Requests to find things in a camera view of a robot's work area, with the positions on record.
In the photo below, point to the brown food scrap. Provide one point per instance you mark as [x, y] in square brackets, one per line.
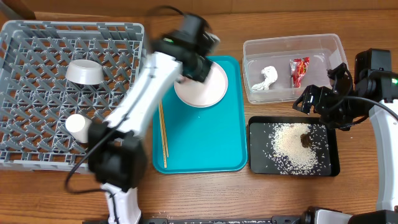
[306, 140]

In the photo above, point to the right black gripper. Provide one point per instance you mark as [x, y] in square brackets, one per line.
[325, 98]

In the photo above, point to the clear plastic bin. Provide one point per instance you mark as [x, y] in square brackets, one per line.
[279, 69]

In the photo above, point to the white paper cup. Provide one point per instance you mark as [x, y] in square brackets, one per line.
[77, 125]

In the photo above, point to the white tissue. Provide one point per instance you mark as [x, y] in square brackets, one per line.
[270, 77]

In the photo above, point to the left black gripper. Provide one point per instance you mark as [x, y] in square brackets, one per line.
[203, 75]

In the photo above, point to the red snack wrapper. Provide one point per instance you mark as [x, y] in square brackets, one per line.
[298, 68]

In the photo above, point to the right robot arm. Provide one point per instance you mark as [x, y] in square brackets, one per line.
[371, 93]

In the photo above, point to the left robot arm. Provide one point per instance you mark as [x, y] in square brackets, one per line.
[116, 155]

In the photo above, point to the white round plate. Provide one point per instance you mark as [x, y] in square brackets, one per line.
[206, 94]

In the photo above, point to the grey bowl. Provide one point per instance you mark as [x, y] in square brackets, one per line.
[85, 72]

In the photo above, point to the wooden chopstick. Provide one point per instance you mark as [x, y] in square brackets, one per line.
[164, 157]
[163, 129]

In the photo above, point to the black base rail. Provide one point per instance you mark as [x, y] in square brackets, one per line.
[311, 216]

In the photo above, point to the rice pile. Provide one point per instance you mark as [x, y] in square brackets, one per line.
[287, 155]

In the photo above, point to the grey dish rack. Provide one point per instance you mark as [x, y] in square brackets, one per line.
[36, 97]

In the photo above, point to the black waste tray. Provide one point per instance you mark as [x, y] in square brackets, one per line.
[258, 136]

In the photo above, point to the teal plastic tray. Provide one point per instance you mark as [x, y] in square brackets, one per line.
[211, 139]

